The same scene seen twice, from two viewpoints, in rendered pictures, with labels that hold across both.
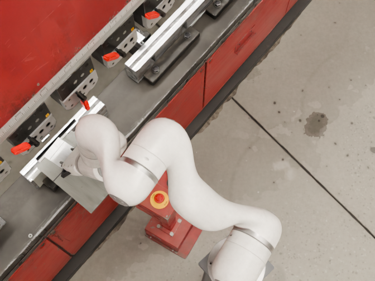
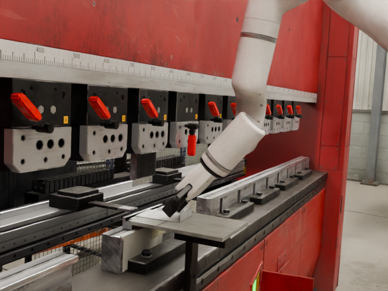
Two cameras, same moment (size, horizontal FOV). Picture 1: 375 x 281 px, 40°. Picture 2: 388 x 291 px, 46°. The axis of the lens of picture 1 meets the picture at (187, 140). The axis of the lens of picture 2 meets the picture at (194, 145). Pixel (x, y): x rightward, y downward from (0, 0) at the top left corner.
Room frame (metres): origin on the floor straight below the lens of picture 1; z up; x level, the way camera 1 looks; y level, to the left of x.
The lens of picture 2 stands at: (-0.61, 0.65, 1.32)
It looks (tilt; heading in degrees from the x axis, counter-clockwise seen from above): 6 degrees down; 346
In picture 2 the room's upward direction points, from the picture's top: 3 degrees clockwise
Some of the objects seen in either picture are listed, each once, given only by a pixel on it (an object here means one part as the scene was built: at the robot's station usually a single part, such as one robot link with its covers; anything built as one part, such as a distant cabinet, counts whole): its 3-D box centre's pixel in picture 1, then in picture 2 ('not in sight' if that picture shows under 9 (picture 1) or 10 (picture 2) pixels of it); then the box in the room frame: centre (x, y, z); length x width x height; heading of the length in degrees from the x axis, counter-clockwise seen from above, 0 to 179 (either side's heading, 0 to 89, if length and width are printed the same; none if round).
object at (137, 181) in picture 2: not in sight; (143, 167); (0.65, 0.49, 1.13); 0.10 x 0.02 x 0.10; 141
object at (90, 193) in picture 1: (81, 170); (189, 223); (0.55, 0.37, 1.00); 0.26 x 0.18 x 0.01; 51
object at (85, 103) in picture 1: (82, 101); (190, 139); (0.73, 0.34, 1.20); 0.04 x 0.02 x 0.10; 51
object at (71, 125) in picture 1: (57, 140); (146, 215); (0.67, 0.47, 0.99); 0.20 x 0.03 x 0.03; 141
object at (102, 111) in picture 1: (66, 141); (150, 235); (0.69, 0.45, 0.92); 0.39 x 0.06 x 0.10; 141
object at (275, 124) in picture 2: not in sight; (269, 115); (1.56, -0.25, 1.26); 0.15 x 0.09 x 0.17; 141
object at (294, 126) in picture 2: not in sight; (289, 115); (1.87, -0.50, 1.26); 0.15 x 0.09 x 0.17; 141
